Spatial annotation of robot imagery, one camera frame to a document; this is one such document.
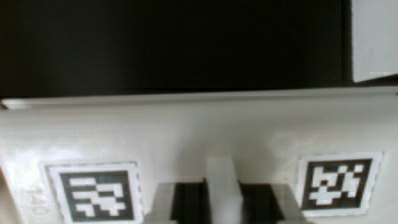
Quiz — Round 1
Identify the gripper right finger with grey tip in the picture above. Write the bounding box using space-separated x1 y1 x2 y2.
239 183 284 224

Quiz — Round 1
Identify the gripper left finger with black tip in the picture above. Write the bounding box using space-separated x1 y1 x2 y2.
170 181 211 224

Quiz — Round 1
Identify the white cabinet body box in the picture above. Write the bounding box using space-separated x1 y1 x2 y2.
0 87 398 224

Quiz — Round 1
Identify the white obstacle fence front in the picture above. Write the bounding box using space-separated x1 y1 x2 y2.
351 0 398 82

